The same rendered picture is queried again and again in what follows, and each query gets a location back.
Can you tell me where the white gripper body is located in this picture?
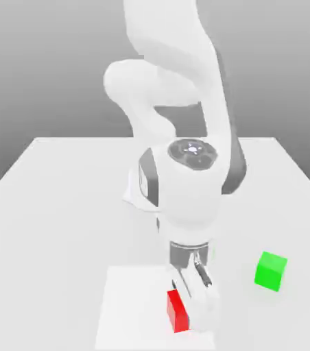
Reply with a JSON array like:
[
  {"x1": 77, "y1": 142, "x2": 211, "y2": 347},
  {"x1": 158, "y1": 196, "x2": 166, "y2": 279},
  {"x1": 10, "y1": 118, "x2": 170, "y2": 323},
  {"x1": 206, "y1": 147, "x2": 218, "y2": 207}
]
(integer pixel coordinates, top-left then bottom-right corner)
[{"x1": 170, "y1": 263, "x2": 221, "y2": 332}]

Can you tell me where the small red cube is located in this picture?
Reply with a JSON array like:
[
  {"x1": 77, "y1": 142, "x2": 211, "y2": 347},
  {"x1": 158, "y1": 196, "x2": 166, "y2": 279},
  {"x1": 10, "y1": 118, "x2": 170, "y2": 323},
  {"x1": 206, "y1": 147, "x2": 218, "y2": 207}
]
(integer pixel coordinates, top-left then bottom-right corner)
[{"x1": 167, "y1": 289, "x2": 191, "y2": 334}]

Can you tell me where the small green cube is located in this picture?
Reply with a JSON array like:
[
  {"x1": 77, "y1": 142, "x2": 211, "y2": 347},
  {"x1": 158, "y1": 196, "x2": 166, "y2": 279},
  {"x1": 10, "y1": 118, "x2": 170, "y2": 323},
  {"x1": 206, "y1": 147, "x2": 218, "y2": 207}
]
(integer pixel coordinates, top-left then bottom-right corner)
[{"x1": 254, "y1": 250, "x2": 289, "y2": 293}]

